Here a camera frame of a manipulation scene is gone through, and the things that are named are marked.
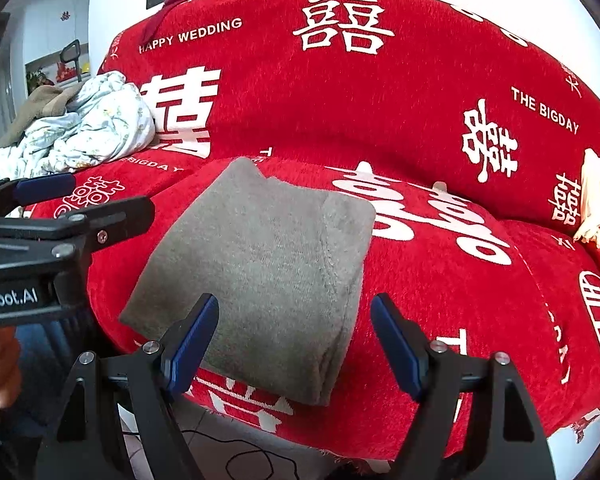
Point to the person's dark blue trousers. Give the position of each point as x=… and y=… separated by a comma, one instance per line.
x=45, y=355

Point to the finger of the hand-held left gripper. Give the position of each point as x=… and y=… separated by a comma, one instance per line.
x=115, y=216
x=45, y=187

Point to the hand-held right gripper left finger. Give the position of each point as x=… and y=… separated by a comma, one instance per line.
x=192, y=345

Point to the red printed sofa cover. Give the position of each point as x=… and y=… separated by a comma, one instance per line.
x=380, y=110

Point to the light blue floral cloth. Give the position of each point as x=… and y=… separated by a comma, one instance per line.
x=95, y=125

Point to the person's left hand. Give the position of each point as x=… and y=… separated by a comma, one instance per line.
x=0, y=365

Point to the grey knit sweater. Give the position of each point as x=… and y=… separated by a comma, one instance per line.
x=260, y=270

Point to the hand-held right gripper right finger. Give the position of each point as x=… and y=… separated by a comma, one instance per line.
x=397, y=347

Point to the brown cloth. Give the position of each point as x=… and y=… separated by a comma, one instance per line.
x=37, y=105

